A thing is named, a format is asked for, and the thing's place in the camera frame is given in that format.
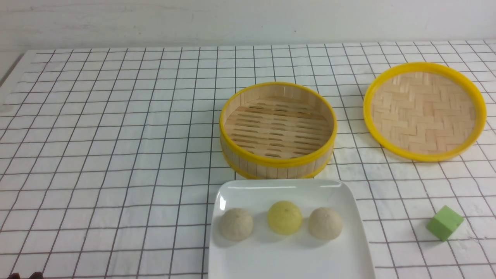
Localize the yellow-rimmed woven bamboo lid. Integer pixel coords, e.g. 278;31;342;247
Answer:
363;62;487;162

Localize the white steamed bun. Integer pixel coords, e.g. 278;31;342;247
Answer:
219;208;254;242
308;207;344;241

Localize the white grid-pattern tablecloth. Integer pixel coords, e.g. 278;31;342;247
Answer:
0;40;495;279

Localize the green cube block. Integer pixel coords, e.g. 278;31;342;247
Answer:
426;205;464;241

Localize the white square ceramic plate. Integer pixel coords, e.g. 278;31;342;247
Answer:
208;179;376;279

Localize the yellow-rimmed bamboo steamer basket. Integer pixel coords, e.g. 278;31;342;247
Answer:
219;82;338;179

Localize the yellow steamed bun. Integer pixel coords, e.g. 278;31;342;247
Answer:
267;201;303;236

